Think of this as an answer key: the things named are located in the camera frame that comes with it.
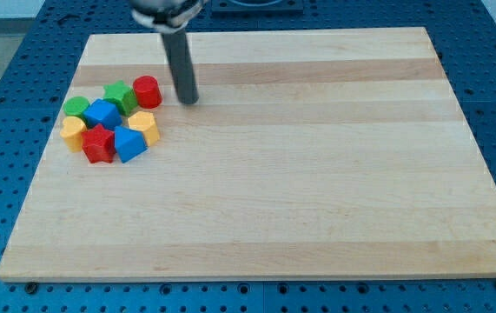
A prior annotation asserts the green cylinder block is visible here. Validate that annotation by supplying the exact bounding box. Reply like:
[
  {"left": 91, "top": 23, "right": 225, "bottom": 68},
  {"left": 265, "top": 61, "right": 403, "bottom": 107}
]
[{"left": 63, "top": 96, "right": 90, "bottom": 120}]

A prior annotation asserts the green star block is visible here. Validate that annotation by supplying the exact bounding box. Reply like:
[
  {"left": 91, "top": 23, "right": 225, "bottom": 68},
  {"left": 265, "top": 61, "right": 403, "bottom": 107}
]
[{"left": 103, "top": 80, "right": 138, "bottom": 117}]

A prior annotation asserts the blue cube block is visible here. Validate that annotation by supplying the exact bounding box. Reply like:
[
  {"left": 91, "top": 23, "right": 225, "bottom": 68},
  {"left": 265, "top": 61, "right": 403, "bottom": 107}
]
[{"left": 83, "top": 99, "right": 122, "bottom": 130}]

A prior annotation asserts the blue triangular block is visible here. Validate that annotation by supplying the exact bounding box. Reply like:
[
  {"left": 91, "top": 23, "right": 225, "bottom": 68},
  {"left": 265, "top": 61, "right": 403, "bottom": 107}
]
[{"left": 115, "top": 126, "right": 147, "bottom": 163}]

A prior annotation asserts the red cylinder block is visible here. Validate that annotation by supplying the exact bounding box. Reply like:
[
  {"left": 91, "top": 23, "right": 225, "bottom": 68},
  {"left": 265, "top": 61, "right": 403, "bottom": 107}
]
[{"left": 133, "top": 76, "right": 162, "bottom": 109}]

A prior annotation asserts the yellow heart block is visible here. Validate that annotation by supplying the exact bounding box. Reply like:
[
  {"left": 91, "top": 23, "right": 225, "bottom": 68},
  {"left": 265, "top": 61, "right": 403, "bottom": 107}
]
[{"left": 59, "top": 116, "right": 87, "bottom": 153}]

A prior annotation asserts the yellow hexagon block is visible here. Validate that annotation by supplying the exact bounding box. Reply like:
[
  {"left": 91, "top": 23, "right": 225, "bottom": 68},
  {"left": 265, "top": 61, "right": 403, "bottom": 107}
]
[{"left": 128, "top": 111, "right": 161, "bottom": 146}]

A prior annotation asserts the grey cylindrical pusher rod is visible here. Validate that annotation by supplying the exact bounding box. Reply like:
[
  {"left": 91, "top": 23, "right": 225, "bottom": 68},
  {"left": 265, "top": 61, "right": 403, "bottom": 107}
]
[{"left": 161, "top": 29, "right": 199, "bottom": 105}]

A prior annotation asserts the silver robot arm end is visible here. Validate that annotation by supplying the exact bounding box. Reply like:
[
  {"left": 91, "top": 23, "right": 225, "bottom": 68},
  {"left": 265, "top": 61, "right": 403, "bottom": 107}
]
[{"left": 129, "top": 0, "right": 208, "bottom": 34}]

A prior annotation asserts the red star block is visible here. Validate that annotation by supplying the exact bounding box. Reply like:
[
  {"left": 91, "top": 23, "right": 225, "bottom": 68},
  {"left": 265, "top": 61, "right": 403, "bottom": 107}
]
[{"left": 82, "top": 123, "right": 116, "bottom": 163}]

